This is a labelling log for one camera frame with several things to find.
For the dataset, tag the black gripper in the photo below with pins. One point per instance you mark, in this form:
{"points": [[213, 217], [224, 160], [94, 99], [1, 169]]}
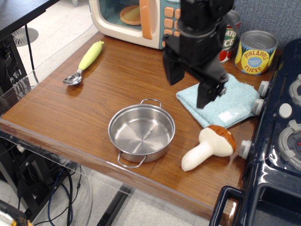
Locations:
{"points": [[198, 54]]}

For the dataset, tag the light blue towel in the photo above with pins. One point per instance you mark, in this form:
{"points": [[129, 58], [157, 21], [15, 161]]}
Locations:
{"points": [[227, 110]]}

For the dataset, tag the spoon with green handle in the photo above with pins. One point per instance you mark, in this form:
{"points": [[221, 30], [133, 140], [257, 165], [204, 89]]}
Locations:
{"points": [[87, 60]]}

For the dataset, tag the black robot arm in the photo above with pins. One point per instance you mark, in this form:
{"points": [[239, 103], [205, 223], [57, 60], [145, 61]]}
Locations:
{"points": [[202, 26]]}

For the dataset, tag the tomato sauce can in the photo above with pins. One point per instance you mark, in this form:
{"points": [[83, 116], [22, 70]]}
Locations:
{"points": [[231, 36]]}

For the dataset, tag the plush toy mushroom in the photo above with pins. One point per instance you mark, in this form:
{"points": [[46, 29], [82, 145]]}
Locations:
{"points": [[213, 140]]}

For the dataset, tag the stainless steel pot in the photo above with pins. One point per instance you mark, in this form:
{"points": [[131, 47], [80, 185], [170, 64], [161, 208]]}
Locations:
{"points": [[141, 133]]}

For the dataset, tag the pineapple slices can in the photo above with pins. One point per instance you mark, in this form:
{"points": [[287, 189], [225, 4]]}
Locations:
{"points": [[255, 53]]}

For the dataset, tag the toy microwave oven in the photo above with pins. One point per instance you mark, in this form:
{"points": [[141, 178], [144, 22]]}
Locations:
{"points": [[158, 17]]}

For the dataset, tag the orange toy plate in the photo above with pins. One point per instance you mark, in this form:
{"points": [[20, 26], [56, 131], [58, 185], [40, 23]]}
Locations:
{"points": [[131, 15]]}

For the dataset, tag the dark blue toy stove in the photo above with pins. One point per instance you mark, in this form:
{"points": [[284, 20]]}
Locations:
{"points": [[271, 194]]}

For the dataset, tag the black desk left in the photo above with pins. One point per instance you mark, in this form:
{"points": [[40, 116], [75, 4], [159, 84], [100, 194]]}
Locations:
{"points": [[14, 14]]}

